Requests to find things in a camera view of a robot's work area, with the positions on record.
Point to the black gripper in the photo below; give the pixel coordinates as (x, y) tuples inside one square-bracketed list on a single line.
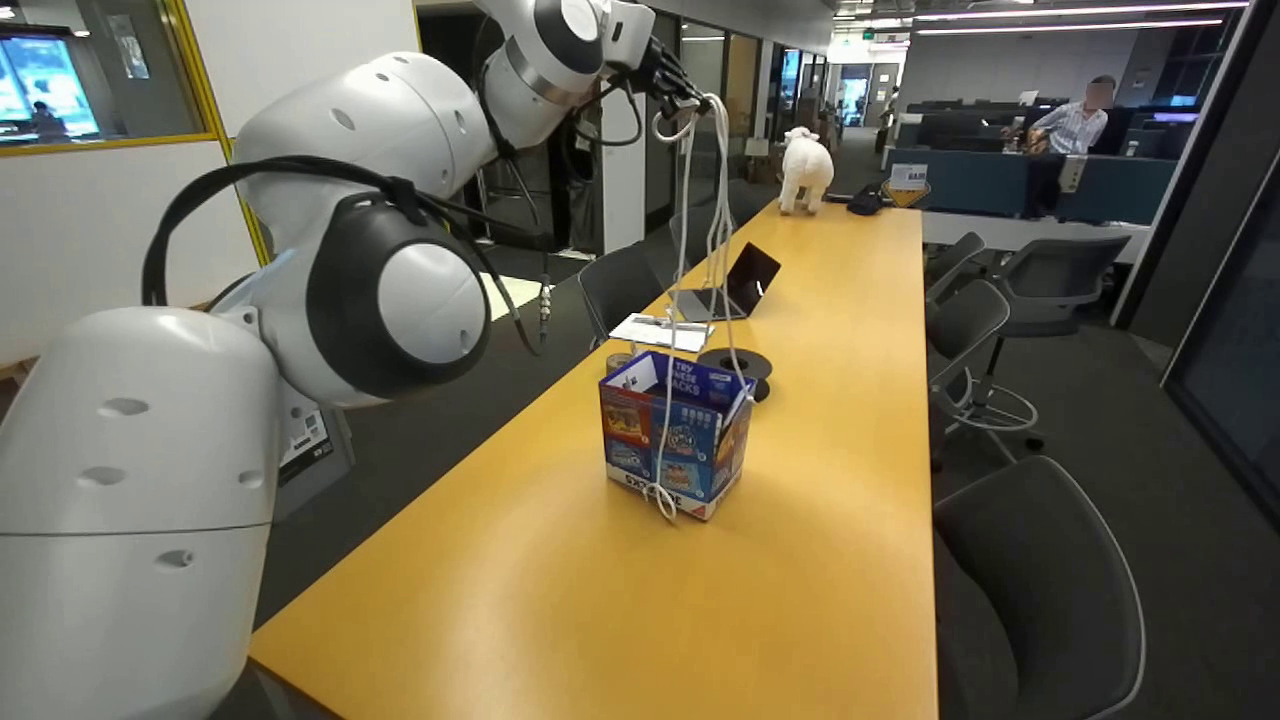
[(666, 66)]

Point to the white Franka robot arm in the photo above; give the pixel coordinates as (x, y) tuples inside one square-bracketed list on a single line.
[(135, 507)]

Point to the blue printed cardboard box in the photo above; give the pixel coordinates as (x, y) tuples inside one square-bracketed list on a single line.
[(705, 452)]

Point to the white polar bear plush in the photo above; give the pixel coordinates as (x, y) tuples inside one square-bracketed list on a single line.
[(805, 164)]

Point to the open dark laptop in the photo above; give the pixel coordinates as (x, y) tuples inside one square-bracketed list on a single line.
[(751, 279)]

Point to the dark grey office chair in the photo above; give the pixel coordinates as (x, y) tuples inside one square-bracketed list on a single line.
[(1065, 266), (1043, 585), (620, 284), (948, 258), (964, 322)]

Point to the small black desk device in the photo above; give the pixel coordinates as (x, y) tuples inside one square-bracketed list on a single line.
[(869, 203)]

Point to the white paper sheet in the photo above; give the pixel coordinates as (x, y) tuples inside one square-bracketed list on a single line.
[(661, 332)]

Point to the plastic filament spool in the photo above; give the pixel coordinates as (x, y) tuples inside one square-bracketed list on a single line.
[(758, 367)]

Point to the blue office partition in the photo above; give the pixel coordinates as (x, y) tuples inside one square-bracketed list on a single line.
[(973, 183)]

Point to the person in light shirt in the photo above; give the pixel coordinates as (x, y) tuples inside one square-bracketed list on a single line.
[(1069, 129)]

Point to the wall display screen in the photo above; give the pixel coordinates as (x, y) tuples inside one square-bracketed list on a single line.
[(47, 84)]

